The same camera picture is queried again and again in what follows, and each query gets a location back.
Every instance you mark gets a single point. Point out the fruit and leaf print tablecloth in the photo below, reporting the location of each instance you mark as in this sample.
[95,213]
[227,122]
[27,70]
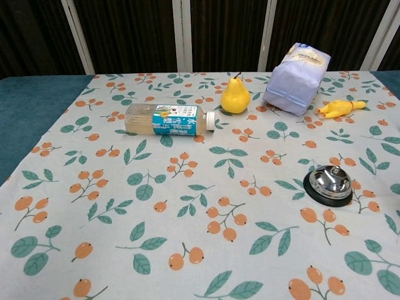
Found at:
[187,203]

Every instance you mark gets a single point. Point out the yellow rubber chicken toy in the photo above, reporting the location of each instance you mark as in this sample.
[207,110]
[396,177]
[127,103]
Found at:
[337,109]

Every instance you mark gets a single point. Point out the lavender paper package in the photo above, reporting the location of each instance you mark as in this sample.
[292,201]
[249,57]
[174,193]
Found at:
[293,87]

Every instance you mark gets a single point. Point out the silver desk bell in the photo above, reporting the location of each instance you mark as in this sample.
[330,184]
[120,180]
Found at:
[328,187]

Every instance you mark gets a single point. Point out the teal velvet table cover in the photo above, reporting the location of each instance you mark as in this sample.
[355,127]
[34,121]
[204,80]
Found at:
[31,103]

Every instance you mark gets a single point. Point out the clear plastic drink bottle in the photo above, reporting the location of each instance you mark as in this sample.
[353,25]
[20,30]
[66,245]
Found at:
[162,120]

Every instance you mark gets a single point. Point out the yellow pear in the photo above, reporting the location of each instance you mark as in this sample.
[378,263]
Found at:
[235,98]

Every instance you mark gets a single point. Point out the white partition frame post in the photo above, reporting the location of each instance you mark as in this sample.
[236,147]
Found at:
[182,36]
[78,37]
[382,36]
[267,34]

